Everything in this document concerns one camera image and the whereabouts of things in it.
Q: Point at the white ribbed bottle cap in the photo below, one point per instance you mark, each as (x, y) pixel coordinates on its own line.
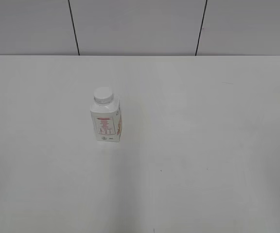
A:
(103, 94)

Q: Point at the white yili changqing bottle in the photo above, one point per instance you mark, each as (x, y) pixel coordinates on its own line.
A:
(107, 117)

